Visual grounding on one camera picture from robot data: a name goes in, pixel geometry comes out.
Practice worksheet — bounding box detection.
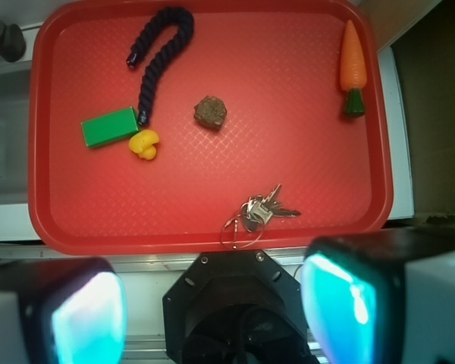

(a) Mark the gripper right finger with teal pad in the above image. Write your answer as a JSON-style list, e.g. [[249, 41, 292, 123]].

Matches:
[[300, 227, 455, 363]]

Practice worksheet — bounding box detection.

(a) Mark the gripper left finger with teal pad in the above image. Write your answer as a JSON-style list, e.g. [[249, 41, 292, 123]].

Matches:
[[0, 258, 127, 363]]

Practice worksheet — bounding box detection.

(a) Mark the orange toy carrot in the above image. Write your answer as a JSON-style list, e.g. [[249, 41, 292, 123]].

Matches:
[[339, 20, 367, 118]]

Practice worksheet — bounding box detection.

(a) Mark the yellow rubber duck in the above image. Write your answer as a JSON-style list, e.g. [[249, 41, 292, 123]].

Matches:
[[128, 130, 160, 161]]

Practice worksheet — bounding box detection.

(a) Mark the green rectangular block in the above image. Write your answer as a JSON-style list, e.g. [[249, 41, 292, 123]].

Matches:
[[81, 107, 140, 149]]

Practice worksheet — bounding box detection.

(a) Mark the red plastic tray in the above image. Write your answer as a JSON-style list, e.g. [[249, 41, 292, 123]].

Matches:
[[28, 1, 393, 255]]

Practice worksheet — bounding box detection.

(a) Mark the grey sink basin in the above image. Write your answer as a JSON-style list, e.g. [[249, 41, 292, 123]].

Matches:
[[0, 61, 31, 205]]

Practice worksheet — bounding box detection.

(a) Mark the brown rock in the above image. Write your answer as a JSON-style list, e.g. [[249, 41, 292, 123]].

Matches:
[[194, 96, 228, 131]]

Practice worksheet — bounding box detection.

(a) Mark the grey sink faucet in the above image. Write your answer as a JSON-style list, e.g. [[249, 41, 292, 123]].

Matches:
[[0, 20, 27, 63]]

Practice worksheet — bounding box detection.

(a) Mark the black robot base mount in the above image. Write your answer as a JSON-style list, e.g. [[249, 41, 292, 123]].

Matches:
[[162, 251, 318, 363]]

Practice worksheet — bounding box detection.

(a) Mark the dark blue rope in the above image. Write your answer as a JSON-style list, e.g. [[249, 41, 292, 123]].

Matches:
[[127, 6, 195, 127]]

